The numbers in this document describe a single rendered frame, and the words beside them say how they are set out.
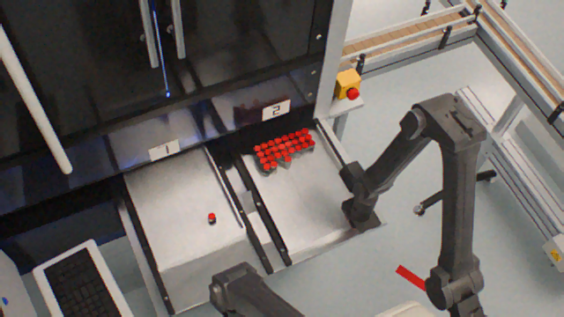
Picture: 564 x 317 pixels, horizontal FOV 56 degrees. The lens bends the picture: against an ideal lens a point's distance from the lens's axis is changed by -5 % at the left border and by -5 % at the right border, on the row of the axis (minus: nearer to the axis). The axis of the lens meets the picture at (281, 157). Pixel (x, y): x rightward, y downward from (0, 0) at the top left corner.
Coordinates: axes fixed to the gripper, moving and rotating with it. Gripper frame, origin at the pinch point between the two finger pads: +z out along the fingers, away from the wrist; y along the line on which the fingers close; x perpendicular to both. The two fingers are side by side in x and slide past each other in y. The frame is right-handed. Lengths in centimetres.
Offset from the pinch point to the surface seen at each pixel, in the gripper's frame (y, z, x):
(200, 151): 42, 1, 30
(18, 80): 29, -64, 66
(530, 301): -36, 91, -90
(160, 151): 37, -13, 43
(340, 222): 3.8, 2.0, 2.4
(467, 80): 82, 90, -136
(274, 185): 22.2, 1.7, 14.7
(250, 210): 17.3, 0.8, 24.5
